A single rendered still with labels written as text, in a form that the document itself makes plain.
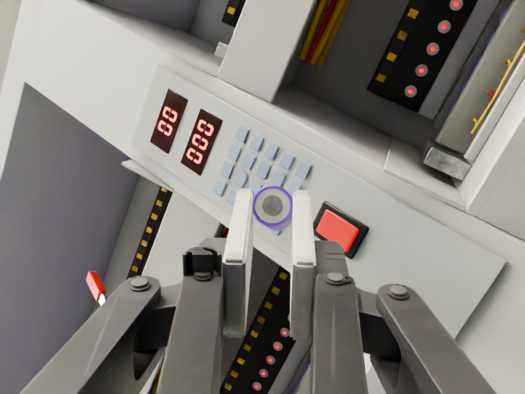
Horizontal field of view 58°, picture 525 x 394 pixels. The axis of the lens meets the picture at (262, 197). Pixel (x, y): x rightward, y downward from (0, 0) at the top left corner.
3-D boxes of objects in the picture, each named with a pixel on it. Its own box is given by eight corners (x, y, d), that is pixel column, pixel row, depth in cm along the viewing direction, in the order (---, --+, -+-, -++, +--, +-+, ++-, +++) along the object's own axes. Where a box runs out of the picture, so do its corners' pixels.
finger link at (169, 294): (218, 354, 14) (119, 352, 14) (232, 270, 19) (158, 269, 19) (217, 312, 14) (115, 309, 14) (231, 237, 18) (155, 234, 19)
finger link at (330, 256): (316, 315, 14) (422, 320, 13) (310, 238, 18) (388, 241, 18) (313, 357, 14) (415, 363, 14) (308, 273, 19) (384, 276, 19)
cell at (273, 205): (299, 209, 27) (301, 198, 21) (282, 236, 27) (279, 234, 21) (272, 192, 27) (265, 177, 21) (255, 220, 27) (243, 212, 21)
